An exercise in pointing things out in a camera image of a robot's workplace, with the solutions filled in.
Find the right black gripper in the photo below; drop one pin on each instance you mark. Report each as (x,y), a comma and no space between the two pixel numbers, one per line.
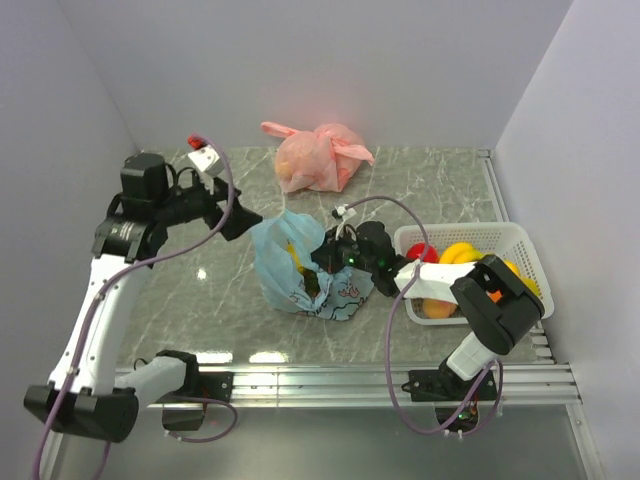
(328,255)

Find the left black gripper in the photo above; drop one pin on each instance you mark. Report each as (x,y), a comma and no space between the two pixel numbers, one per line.
(240,218)

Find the blue plastic bag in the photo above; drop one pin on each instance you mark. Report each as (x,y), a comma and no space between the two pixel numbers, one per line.
(292,282)

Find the fake pineapple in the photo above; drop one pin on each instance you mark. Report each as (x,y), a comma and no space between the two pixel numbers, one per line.
(311,283)

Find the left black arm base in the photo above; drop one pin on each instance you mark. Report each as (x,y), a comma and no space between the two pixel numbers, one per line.
(181,412)

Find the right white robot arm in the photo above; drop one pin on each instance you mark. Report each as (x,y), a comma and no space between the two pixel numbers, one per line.
(498,304)

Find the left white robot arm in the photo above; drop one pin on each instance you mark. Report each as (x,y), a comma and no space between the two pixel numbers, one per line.
(83,395)

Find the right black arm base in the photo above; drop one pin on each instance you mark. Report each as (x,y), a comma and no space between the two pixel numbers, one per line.
(472,402)

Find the red fake apple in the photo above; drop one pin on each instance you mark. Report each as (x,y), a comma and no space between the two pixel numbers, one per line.
(422,251)

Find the pink tied plastic bag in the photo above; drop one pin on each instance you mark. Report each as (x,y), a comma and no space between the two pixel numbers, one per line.
(322,160)

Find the fake peach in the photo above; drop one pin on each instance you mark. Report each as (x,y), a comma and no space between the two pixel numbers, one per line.
(438,309)

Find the yellow fake banana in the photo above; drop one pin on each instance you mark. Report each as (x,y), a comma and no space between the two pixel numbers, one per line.
(459,253)

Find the orange fake orange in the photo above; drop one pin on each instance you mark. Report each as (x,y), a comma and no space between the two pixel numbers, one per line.
(495,296)

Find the small yellow fake fruit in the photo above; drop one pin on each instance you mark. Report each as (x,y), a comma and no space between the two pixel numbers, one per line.
(531,284)

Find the white plastic basket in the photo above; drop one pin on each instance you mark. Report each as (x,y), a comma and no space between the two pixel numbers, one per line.
(507,240)

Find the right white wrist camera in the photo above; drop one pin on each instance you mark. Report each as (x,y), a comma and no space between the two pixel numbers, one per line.
(342,213)

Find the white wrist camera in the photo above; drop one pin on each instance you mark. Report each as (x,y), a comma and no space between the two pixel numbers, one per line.
(206,161)
(342,213)

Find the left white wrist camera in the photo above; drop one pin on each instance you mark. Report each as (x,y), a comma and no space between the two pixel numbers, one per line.
(206,161)

